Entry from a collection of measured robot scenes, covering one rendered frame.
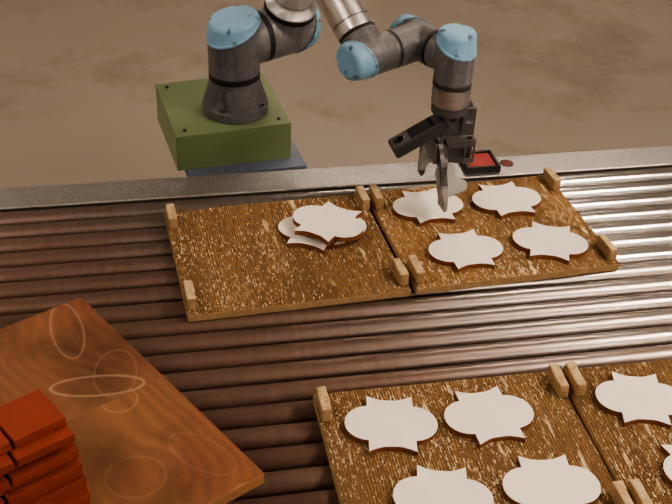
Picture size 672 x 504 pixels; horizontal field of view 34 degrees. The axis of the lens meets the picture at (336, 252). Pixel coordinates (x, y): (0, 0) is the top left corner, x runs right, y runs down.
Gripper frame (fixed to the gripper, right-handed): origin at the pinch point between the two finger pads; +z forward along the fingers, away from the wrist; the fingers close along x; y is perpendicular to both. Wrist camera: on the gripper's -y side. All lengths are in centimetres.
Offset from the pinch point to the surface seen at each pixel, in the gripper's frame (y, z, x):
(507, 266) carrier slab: 8.5, 3.4, -22.7
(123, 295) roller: -63, 6, -15
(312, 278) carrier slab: -28.8, 3.9, -19.3
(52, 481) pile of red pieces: -77, -13, -80
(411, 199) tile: -2.7, 2.5, 2.5
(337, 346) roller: -28.5, 5.7, -37.4
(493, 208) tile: 12.7, 2.2, -4.0
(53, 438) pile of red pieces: -76, -19, -78
